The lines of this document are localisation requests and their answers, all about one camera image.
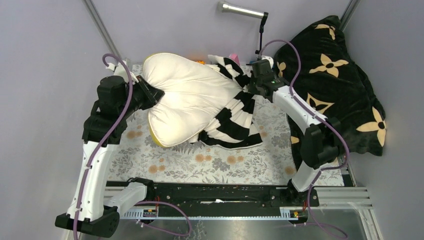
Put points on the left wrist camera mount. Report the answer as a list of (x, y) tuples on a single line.
[(120, 70)]

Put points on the pink metronome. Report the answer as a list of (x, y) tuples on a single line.
[(235, 58)]

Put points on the black white striped pillow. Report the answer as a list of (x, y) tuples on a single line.
[(233, 127)]

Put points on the black floral patterned blanket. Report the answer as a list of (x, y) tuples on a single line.
[(325, 76)]

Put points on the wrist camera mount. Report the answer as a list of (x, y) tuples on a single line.
[(269, 59), (120, 70)]

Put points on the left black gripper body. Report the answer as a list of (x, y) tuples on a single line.
[(136, 100)]

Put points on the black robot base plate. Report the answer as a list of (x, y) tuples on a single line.
[(226, 201)]

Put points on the floral patterned table cloth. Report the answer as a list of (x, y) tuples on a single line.
[(271, 163)]

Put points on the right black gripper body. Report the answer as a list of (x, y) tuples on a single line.
[(255, 83)]

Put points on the white yellow pillow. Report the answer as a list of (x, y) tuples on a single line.
[(194, 94)]

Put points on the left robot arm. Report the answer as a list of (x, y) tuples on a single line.
[(89, 213)]

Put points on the silver flashlight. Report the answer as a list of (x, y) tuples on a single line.
[(226, 7)]

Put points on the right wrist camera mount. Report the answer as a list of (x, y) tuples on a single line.
[(269, 59)]

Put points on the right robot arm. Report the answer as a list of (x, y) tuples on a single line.
[(320, 143)]

